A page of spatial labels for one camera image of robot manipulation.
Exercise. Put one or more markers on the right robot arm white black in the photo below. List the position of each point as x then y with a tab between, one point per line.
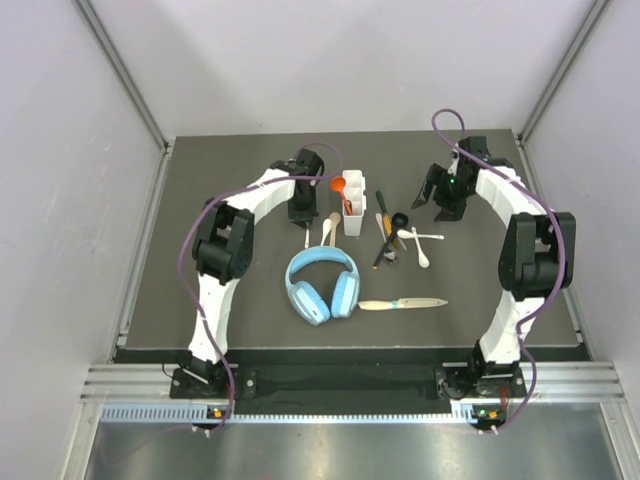
535	263

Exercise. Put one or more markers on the blue over-ear headphones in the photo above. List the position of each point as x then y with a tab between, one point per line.
323	283

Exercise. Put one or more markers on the aluminium frame rail front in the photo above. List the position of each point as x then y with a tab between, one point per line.
142	394

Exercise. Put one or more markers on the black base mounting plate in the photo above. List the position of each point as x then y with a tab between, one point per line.
307	384

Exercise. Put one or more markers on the beige wooden spoon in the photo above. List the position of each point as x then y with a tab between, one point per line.
335	219

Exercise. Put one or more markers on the white compartment utensil container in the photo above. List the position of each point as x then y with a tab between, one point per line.
355	192

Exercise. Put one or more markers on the orange plastic spoon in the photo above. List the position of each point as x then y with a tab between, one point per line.
338	185

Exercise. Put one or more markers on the white spoon horizontal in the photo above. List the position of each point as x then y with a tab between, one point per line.
405	234

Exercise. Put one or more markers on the black ladle spoon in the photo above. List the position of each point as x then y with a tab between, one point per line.
397	222

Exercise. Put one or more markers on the white spoon vertical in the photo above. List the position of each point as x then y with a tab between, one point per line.
422	258

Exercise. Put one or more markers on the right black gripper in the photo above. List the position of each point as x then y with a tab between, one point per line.
450	211

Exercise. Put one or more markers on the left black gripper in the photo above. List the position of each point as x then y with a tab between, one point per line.
301	218

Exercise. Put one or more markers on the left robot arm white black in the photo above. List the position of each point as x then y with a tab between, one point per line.
221	243

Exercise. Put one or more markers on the knife with beige handle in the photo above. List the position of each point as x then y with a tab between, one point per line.
402	303

